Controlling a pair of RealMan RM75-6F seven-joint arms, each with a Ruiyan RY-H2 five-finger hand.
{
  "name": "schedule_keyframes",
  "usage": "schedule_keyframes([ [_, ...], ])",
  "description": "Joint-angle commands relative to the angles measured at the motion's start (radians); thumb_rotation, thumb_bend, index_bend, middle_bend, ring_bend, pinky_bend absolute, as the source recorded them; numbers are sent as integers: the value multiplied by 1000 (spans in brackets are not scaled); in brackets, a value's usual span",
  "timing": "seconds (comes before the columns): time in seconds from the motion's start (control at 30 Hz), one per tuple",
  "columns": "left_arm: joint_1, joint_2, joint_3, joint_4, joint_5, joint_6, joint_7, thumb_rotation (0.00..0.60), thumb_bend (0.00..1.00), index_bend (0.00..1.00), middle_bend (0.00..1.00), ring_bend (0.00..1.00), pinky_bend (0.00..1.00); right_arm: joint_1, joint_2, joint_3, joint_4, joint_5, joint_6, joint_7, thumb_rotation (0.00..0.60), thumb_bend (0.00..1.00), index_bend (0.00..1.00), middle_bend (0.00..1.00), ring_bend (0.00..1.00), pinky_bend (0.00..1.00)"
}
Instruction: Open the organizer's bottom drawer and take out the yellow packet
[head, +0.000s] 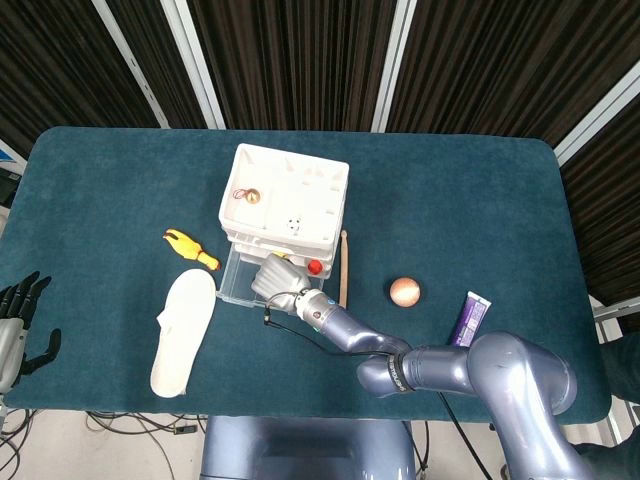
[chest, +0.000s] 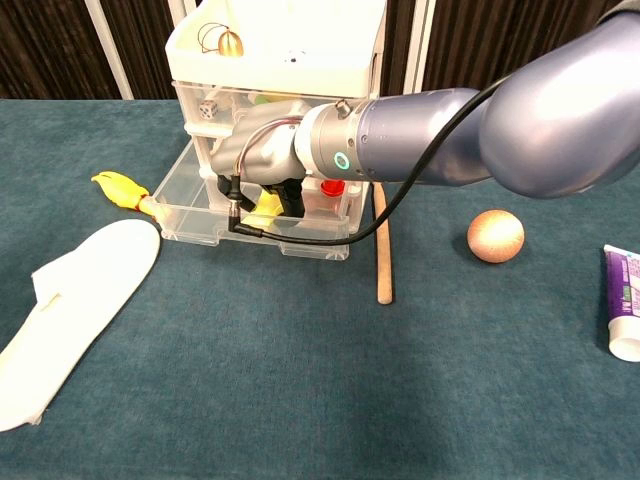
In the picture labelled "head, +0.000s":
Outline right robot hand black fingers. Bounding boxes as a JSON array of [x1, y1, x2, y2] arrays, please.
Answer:
[[249, 253, 314, 315]]

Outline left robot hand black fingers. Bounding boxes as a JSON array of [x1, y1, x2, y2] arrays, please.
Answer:
[[0, 271, 62, 395]]

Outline clear plastic drawer with dividers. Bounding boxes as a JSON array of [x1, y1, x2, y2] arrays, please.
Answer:
[[214, 242, 332, 309]]

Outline white plastic drawer cabinet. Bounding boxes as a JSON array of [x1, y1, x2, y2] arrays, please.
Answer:
[[217, 142, 350, 280]]

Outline wooden drumstick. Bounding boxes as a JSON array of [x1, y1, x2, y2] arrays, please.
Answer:
[[338, 229, 350, 309]]

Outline yellow rubber chicken toy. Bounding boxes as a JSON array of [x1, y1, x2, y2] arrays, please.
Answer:
[[162, 228, 222, 272]]

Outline white disposable slipper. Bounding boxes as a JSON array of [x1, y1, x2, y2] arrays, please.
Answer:
[[149, 268, 218, 400]]

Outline orange cork ball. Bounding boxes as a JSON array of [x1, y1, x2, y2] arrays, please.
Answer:
[[388, 276, 423, 308]]

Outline blue-grey robot torso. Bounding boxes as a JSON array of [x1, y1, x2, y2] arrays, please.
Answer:
[[199, 414, 416, 480]]

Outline teal table cloth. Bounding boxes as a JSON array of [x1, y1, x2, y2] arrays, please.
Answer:
[[4, 125, 614, 425]]

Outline blue white box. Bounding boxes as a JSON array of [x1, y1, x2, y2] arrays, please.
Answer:
[[0, 138, 27, 177]]

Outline purple white toothpaste tube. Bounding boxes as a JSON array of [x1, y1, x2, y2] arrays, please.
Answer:
[[449, 291, 493, 349]]

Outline dark pleated curtain panel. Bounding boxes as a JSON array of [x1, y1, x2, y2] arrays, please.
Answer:
[[106, 0, 209, 129], [186, 0, 402, 133], [0, 0, 162, 159], [559, 93, 640, 307], [387, 0, 640, 147]]

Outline dark teal cloth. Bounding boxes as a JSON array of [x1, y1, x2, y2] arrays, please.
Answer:
[[569, 332, 640, 480]]

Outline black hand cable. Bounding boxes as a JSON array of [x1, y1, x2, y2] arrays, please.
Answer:
[[263, 291, 484, 480]]

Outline tangled floor cables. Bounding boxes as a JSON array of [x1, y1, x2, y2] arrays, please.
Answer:
[[0, 407, 207, 480]]

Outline white partition post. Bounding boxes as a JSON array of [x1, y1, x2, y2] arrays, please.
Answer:
[[91, 0, 170, 127], [552, 58, 640, 169], [371, 0, 419, 133], [159, 0, 227, 130]]

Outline aluminium frame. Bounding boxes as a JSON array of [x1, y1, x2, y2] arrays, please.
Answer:
[[592, 294, 640, 344]]

